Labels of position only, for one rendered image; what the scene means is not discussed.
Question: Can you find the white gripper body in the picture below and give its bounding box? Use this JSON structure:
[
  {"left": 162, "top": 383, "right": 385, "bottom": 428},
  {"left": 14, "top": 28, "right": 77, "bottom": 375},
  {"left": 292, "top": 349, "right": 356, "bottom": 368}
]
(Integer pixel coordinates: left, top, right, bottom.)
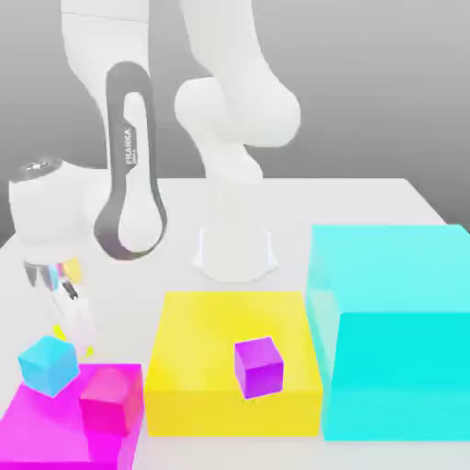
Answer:
[{"left": 49, "top": 289, "right": 99, "bottom": 351}]

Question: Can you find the small yellow cube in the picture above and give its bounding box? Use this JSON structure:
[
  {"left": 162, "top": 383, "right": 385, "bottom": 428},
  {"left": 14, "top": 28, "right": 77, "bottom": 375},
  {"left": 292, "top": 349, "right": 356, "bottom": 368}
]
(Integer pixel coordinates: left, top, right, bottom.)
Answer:
[{"left": 51, "top": 323, "right": 95, "bottom": 360}]

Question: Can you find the small blue cube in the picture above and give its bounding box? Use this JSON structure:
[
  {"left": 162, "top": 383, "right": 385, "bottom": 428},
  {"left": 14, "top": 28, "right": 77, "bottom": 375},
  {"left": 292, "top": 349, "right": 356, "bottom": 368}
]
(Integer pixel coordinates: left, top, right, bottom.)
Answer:
[{"left": 17, "top": 335, "right": 81, "bottom": 398}]

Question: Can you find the small pink cube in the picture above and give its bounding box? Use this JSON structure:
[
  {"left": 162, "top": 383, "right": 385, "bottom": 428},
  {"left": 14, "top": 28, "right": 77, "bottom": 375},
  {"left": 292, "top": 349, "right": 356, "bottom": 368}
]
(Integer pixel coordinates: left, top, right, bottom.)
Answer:
[{"left": 79, "top": 366, "right": 143, "bottom": 437}]

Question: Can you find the small purple cube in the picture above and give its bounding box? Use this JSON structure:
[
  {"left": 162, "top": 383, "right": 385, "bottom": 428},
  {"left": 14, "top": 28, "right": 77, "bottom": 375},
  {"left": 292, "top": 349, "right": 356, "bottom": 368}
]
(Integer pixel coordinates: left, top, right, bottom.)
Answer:
[{"left": 233, "top": 335, "right": 285, "bottom": 400}]

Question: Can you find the large magenta box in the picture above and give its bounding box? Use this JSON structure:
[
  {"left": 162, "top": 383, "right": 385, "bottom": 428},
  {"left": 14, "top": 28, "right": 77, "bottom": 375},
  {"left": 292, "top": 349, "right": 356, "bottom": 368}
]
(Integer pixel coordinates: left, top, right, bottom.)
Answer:
[{"left": 0, "top": 362, "right": 145, "bottom": 470}]

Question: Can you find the large yellow box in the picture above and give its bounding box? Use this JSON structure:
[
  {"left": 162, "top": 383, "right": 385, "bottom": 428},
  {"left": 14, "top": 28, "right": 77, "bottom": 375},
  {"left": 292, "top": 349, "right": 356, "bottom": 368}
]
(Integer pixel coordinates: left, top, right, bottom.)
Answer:
[{"left": 143, "top": 291, "right": 325, "bottom": 439}]

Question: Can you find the large cyan box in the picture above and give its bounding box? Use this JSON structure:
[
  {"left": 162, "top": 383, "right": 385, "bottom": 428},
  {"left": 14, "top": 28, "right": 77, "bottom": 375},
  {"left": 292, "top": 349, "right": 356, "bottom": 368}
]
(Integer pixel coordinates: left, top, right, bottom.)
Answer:
[{"left": 306, "top": 224, "right": 470, "bottom": 442}]

